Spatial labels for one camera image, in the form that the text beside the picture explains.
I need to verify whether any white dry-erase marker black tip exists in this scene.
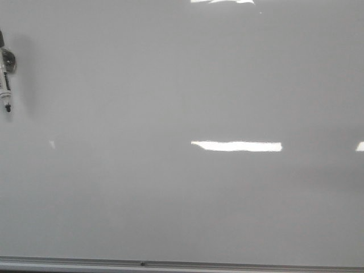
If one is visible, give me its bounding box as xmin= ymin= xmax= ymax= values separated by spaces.
xmin=1 ymin=32 xmax=16 ymax=113

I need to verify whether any white whiteboard with aluminium frame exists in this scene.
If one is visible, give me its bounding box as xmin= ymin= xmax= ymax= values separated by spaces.
xmin=1 ymin=1 xmax=363 ymax=267

